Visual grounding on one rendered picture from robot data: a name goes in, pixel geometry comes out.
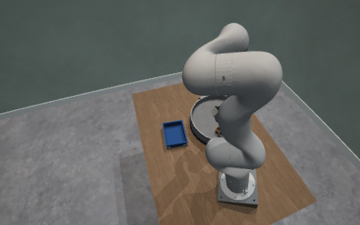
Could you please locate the blue shallow tray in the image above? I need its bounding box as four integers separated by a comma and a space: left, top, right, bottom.
162, 120, 188, 149

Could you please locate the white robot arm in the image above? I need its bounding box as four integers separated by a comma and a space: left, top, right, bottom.
182, 23, 283, 200

